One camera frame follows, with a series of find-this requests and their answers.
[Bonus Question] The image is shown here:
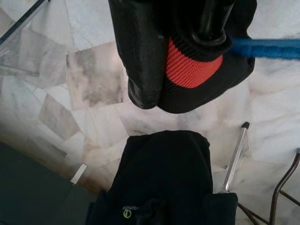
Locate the black shirt green print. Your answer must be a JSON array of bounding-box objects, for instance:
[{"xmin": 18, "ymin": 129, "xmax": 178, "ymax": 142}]
[{"xmin": 85, "ymin": 130, "xmax": 239, "ymax": 225}]

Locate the black shirt red collar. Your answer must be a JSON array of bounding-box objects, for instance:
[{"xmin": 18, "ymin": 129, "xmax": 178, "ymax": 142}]
[{"xmin": 150, "ymin": 0, "xmax": 257, "ymax": 115}]

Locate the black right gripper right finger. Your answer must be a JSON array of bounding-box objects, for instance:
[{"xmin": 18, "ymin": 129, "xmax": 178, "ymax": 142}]
[{"xmin": 190, "ymin": 0, "xmax": 235, "ymax": 47}]

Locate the black TV cabinet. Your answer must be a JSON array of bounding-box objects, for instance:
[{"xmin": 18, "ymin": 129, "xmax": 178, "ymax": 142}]
[{"xmin": 0, "ymin": 140, "xmax": 100, "ymax": 225}]

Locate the marble folding table red edge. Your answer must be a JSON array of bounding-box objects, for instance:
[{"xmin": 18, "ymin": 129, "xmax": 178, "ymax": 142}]
[{"xmin": 236, "ymin": 147, "xmax": 300, "ymax": 225}]

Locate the blue plastic hanger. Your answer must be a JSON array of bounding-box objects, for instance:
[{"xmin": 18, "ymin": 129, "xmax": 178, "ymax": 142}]
[{"xmin": 231, "ymin": 37, "xmax": 300, "ymax": 61}]

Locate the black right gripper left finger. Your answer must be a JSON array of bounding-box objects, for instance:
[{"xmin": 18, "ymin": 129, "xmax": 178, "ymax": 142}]
[{"xmin": 109, "ymin": 0, "xmax": 170, "ymax": 110}]

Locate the chrome clothes rack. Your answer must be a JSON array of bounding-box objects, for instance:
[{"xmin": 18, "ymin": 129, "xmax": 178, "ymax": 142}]
[{"xmin": 0, "ymin": 0, "xmax": 250, "ymax": 195}]

